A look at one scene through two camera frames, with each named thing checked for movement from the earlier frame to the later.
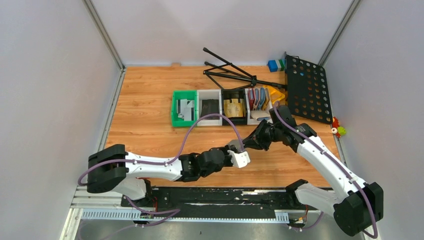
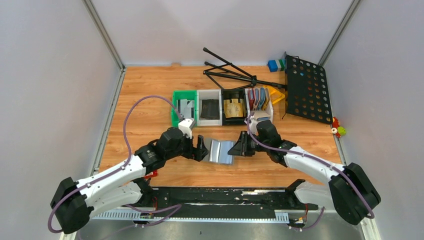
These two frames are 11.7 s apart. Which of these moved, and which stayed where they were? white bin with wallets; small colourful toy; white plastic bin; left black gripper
Moved: left black gripper
Stayed: white bin with wallets; small colourful toy; white plastic bin
